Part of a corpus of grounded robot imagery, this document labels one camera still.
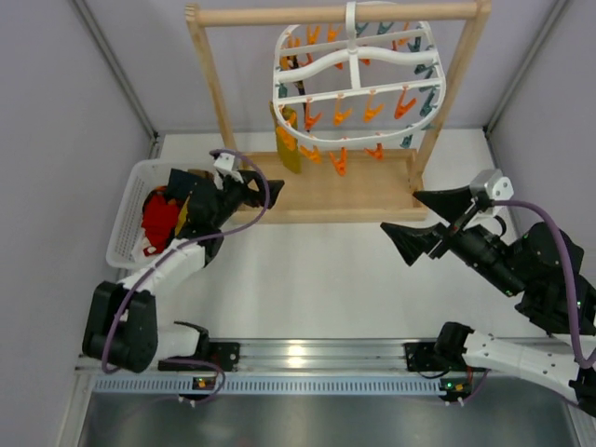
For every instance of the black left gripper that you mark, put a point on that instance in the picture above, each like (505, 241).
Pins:
(234, 192)

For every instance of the dark navy sock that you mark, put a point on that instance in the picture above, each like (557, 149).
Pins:
(299, 84)

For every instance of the white slotted cable duct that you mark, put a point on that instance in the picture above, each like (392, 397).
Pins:
(238, 384)

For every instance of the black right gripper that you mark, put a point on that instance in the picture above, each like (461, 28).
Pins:
(448, 231)

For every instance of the pile of socks in basket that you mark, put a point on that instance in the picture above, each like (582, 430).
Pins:
(179, 185)

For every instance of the red sock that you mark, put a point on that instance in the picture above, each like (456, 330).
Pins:
(159, 218)

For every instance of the aluminium mounting rail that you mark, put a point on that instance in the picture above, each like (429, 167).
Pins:
(326, 356)

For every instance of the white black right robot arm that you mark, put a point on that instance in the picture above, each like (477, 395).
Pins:
(542, 267)

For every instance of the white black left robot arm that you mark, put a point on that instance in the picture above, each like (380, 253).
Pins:
(128, 326)

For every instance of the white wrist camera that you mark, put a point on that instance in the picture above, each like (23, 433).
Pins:
(488, 186)
(226, 167)

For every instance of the white plastic basket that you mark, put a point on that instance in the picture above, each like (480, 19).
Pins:
(145, 176)

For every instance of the white round clip hanger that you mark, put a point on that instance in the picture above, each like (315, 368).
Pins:
(365, 85)

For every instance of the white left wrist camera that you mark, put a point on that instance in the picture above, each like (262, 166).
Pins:
(226, 167)

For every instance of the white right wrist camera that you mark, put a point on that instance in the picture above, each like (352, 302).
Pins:
(488, 186)

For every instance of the olive yellow sock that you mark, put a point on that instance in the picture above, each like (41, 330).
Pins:
(286, 143)

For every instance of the wooden hanger rack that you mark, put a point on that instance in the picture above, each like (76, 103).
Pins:
(372, 188)

